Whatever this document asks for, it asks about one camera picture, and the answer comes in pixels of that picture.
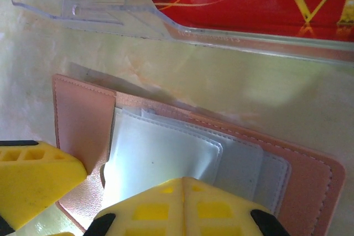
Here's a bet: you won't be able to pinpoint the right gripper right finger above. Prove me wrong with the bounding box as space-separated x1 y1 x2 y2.
85 176 291 236

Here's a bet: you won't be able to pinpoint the red and blue packets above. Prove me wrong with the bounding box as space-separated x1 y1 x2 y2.
9 0 354 67

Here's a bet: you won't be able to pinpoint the red VIP card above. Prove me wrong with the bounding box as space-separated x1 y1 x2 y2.
134 0 354 44

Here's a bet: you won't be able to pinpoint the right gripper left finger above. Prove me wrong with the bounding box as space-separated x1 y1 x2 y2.
0 139 88 233

